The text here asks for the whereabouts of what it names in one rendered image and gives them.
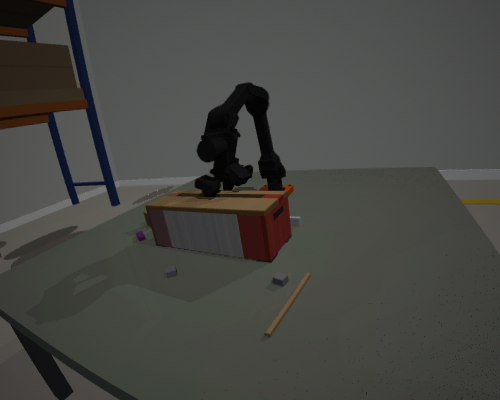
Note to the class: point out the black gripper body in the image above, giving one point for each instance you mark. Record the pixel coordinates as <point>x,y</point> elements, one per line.
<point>212,184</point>

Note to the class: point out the brown wooden stick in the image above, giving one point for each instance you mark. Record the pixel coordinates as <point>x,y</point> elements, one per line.
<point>287,307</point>

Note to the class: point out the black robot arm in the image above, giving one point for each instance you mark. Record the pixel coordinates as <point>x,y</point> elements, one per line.
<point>220,138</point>

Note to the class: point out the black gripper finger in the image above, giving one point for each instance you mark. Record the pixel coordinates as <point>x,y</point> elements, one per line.
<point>227,184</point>
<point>209,195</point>

